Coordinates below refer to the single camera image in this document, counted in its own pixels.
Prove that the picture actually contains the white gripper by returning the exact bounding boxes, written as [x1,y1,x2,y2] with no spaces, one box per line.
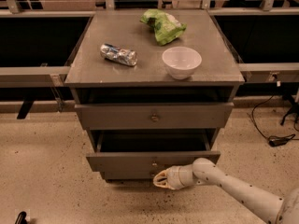
[153,164,196,189]

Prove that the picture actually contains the grey drawer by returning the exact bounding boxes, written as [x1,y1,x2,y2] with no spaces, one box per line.
[75,103,234,130]
[100,171,157,180]
[86,130,221,175]

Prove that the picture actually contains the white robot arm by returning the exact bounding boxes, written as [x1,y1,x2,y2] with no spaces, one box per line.
[153,158,299,224]

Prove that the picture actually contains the grey bottom drawer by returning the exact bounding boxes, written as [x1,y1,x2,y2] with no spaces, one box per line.
[100,171,157,180]

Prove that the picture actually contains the grey drawer cabinet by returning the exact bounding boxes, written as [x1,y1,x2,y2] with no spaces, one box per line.
[64,9,246,151]

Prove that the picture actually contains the grey top drawer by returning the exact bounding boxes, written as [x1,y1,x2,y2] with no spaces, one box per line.
[75,103,234,130]

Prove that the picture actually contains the white bowl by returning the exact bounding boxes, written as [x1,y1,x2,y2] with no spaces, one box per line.
[162,47,202,80]

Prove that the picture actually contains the crushed silver can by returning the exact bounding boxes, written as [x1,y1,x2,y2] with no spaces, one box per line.
[100,44,137,66]

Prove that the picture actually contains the black object bottom left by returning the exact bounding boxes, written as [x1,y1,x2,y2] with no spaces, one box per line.
[15,211,28,224]

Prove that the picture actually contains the green chip bag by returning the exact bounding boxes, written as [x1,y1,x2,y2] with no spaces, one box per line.
[140,9,187,46]

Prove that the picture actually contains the black cable with adapter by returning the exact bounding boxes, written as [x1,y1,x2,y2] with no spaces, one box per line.
[250,93,299,147]

